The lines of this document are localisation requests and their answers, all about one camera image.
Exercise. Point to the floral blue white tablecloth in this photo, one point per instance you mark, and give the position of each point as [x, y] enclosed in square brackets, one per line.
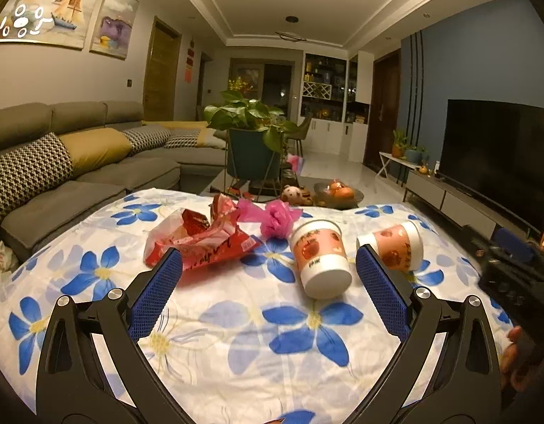
[238, 342]

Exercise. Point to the houndstooth cushion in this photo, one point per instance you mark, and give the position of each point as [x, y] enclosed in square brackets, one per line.
[31, 170]

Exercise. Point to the small pink wrapper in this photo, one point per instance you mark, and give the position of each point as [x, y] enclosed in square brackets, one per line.
[276, 218]

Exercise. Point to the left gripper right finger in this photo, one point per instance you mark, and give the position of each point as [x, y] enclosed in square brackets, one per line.
[464, 386]

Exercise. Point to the sailboat painting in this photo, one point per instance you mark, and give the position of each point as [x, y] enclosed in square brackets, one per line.
[61, 23]

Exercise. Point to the grey sectional sofa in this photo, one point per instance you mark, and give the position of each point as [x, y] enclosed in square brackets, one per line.
[164, 155]

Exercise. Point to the grey tv cabinet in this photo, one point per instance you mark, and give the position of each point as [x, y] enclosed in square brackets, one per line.
[460, 208]

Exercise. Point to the orange white cup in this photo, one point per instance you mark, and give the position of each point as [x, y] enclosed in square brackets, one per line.
[399, 247]
[321, 259]

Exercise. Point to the red white plastic bag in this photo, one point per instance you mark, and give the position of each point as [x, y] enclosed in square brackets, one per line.
[201, 240]

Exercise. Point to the wooden door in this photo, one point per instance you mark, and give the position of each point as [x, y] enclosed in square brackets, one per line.
[161, 70]

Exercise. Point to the yellow cushion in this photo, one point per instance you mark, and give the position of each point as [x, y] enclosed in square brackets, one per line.
[92, 149]

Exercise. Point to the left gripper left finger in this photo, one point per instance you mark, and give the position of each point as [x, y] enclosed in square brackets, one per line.
[72, 386]

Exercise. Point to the fruit plate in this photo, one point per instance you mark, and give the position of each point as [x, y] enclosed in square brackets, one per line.
[335, 194]

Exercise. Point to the right hand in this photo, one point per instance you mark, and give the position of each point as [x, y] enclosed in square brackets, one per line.
[518, 377]

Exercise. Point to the green potted plant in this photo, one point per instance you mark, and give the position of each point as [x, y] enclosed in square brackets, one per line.
[255, 134]

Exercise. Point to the purple abstract painting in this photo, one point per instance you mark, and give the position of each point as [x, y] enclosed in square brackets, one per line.
[114, 26]

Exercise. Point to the black flat television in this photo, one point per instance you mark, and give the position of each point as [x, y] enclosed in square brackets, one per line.
[495, 150]

